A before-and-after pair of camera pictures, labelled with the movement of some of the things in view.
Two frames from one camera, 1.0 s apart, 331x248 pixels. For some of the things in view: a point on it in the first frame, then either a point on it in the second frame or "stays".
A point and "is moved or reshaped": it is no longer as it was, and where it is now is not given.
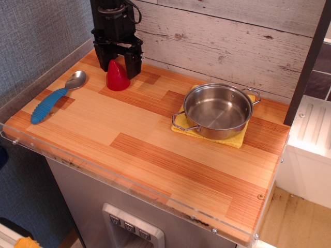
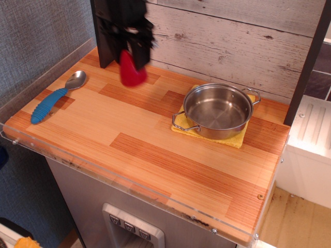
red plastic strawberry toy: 116,78 is moved or reshaped
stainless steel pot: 217,110 stays
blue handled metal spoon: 77,79 stays
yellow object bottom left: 26,242 stays
